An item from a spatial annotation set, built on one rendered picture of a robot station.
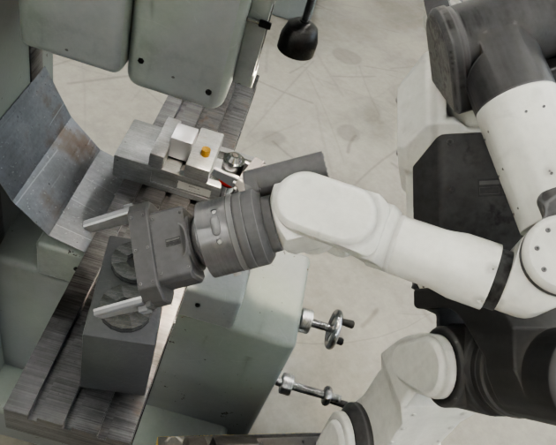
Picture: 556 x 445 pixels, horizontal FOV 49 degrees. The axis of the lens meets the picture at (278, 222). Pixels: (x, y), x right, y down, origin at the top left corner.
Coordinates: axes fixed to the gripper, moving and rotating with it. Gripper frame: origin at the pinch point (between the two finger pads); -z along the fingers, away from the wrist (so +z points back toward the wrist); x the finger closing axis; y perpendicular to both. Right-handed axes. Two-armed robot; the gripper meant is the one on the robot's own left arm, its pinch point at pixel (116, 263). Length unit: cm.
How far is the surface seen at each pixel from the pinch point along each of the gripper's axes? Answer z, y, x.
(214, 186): 0, -70, 35
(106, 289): -15.6, -34.2, 6.6
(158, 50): 3, -25, 44
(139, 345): -10.7, -33.2, -4.5
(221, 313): -6, -79, 6
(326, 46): 49, -291, 202
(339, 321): 20, -105, 1
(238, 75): 15, -38, 43
